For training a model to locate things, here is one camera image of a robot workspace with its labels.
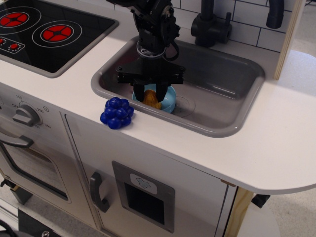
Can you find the white cabinet door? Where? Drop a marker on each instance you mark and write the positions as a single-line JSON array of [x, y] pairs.
[[199, 197]]

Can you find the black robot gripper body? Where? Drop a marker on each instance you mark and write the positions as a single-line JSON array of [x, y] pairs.
[[150, 68]]

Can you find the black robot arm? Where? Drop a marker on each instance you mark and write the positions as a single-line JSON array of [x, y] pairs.
[[157, 28]]

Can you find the wooden side post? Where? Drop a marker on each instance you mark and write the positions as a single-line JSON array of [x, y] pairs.
[[289, 36]]

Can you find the grey oven knob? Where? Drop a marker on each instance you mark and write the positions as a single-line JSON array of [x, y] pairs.
[[26, 115]]

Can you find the grey toy sink basin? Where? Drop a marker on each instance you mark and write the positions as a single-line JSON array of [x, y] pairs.
[[214, 99]]

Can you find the black toy stovetop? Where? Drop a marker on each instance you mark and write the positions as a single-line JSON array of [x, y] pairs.
[[47, 38]]

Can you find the dark grey toy faucet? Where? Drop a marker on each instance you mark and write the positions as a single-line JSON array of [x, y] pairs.
[[207, 30]]

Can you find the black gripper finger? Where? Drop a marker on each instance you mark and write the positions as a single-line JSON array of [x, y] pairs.
[[139, 90], [161, 90]]

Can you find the grey oven door handle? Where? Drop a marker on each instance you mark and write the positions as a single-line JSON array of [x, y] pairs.
[[20, 142]]

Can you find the light blue bowl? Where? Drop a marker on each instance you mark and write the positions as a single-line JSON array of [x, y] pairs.
[[168, 104]]

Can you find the white oven door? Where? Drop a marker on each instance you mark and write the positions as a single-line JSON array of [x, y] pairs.
[[46, 169]]

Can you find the yellow toy corn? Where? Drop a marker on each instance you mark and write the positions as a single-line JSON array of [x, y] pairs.
[[150, 99]]

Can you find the grey ice dispenser panel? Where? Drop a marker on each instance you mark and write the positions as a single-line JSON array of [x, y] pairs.
[[146, 197]]

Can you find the blue toy grapes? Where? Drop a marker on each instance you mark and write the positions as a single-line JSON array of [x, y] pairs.
[[117, 113]]

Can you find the grey cabinet door handle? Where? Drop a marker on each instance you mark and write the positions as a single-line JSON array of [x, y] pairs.
[[95, 182]]

